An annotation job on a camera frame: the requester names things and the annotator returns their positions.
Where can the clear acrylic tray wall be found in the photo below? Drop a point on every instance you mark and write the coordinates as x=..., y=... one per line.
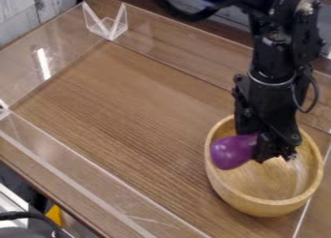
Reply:
x=104, y=121

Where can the yellow triangular part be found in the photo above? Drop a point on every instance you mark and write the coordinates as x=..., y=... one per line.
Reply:
x=55, y=214

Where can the clear acrylic corner bracket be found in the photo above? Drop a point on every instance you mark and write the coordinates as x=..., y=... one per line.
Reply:
x=107, y=27

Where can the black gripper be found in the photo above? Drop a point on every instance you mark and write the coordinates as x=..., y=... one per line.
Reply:
x=265, y=108

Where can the purple toy eggplant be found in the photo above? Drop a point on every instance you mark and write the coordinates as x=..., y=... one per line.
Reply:
x=232, y=151

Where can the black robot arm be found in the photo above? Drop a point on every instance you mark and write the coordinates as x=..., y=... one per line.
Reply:
x=284, y=31

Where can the brown wooden bowl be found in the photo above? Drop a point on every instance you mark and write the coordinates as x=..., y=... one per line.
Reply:
x=269, y=189

